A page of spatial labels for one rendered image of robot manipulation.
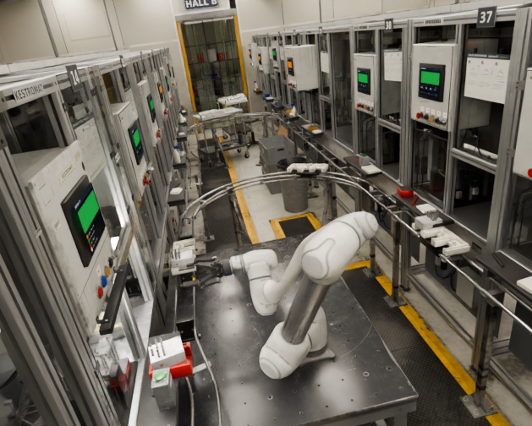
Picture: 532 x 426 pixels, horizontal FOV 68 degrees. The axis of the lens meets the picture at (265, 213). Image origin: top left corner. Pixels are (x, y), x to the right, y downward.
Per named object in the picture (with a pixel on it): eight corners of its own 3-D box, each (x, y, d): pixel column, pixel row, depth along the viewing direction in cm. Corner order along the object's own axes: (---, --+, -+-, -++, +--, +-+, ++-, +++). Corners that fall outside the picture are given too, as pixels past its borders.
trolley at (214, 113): (209, 168, 696) (199, 114, 656) (199, 161, 742) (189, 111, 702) (253, 156, 730) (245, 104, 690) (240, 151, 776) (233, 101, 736)
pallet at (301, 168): (287, 177, 374) (286, 167, 370) (292, 172, 386) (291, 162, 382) (325, 178, 360) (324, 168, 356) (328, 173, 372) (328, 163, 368)
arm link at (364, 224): (333, 213, 150) (315, 229, 140) (372, 198, 137) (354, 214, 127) (349, 243, 151) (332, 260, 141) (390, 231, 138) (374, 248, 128)
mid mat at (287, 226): (340, 251, 392) (340, 250, 392) (287, 262, 386) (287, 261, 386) (312, 212, 483) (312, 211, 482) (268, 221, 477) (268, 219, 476)
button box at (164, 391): (176, 406, 139) (168, 383, 134) (153, 412, 138) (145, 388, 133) (176, 389, 146) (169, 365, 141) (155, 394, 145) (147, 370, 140)
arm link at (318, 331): (334, 335, 186) (331, 297, 177) (314, 360, 173) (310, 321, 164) (304, 324, 195) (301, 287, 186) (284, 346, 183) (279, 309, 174)
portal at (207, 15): (252, 125, 983) (236, 8, 874) (198, 133, 968) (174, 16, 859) (251, 124, 992) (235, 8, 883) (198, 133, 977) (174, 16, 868)
